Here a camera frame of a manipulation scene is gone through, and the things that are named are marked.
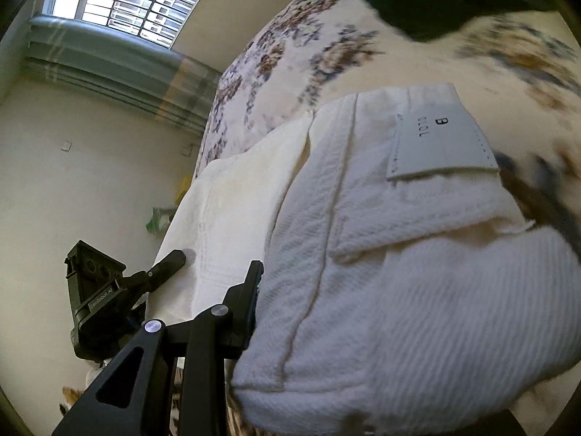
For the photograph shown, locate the white pants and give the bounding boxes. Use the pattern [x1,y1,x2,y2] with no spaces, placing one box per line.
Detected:
[145,82,575,436]

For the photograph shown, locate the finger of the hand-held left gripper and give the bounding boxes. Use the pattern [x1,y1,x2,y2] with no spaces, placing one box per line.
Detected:
[119,249,187,303]

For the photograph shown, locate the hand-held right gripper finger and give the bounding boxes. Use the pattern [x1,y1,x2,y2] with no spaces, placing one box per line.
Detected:
[52,260,265,436]

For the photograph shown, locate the teal fleece blanket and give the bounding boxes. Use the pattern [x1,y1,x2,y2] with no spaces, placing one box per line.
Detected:
[336,0,561,44]

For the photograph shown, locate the green plastic bag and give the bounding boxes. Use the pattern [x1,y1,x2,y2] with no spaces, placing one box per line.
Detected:
[146,206,177,236]

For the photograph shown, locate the teal striped curtain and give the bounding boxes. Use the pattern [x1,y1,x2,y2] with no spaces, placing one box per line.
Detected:
[20,15,225,134]

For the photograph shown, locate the barred window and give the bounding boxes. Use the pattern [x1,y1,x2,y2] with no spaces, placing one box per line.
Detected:
[43,0,228,51]

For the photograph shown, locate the yellow box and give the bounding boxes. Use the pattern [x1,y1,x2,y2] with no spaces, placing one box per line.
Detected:
[175,175,194,203]

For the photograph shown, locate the bed with floral sheet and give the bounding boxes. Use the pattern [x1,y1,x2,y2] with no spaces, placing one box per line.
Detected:
[170,0,581,436]

